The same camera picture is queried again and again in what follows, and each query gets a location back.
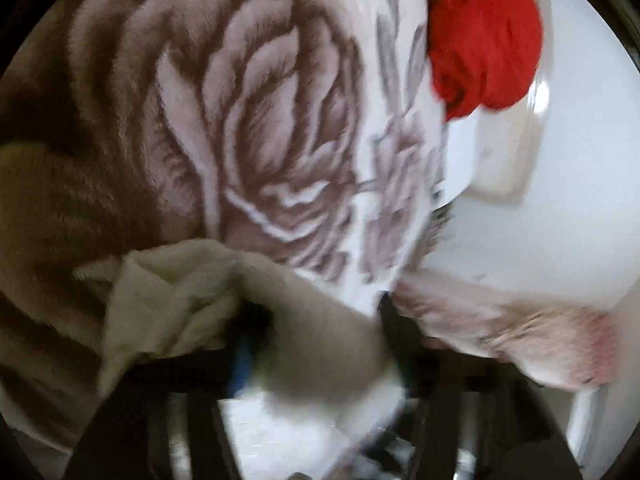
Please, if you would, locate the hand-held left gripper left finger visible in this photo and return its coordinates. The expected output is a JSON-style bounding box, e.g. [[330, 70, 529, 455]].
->
[[62, 302, 273, 480]]

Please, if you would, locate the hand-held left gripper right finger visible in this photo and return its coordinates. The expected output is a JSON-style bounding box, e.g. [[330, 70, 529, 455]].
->
[[377, 292, 583, 480]]

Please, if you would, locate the white fuzzy jacket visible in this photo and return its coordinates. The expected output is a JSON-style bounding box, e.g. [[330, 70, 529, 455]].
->
[[97, 239, 416, 480]]

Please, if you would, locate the tied pink floral curtain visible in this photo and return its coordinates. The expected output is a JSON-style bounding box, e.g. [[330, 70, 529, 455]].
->
[[395, 270, 618, 391]]

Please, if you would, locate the white pillow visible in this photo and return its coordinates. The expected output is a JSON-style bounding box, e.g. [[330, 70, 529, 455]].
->
[[440, 110, 486, 206]]

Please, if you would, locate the floral bed blanket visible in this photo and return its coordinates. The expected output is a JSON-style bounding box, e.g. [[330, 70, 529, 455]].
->
[[0, 0, 453, 466]]

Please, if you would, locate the red quilt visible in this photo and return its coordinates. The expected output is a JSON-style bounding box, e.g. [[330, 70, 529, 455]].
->
[[422, 0, 545, 122]]

